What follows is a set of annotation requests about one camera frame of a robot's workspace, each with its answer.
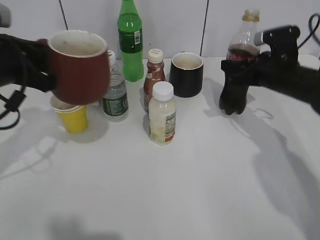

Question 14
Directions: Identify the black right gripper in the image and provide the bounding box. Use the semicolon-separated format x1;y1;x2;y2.
220;25;320;113

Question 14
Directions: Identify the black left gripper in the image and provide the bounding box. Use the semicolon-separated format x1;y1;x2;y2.
0;34;54;92

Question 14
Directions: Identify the cola bottle red label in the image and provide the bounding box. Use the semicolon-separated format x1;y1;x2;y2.
219;9;261;116

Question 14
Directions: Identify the red ceramic mug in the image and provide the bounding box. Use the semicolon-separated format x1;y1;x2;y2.
37;30;110;105

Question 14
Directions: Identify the yellow paper cup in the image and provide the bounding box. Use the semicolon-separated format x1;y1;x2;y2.
50;95;88;134

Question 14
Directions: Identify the brown drink bottle beige cap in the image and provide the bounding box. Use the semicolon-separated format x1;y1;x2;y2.
143;48;166;112

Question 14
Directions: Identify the milky drink bottle white cap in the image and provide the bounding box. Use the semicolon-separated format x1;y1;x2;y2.
148;81;177;146

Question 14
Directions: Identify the clear water bottle white cap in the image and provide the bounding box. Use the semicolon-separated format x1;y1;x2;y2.
101;50;129;123

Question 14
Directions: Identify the green soda bottle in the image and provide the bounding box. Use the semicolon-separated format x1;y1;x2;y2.
117;0;144;82

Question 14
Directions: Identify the black left cable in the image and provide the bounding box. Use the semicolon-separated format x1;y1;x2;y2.
0;44;28;130

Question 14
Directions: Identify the black cable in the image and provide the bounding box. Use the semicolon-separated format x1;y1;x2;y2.
296;13;320;49
0;44;28;130

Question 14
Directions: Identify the black handleless mug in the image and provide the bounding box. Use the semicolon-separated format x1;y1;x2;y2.
169;52;204;98

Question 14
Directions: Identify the black right cable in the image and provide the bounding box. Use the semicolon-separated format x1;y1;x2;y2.
296;13;320;49

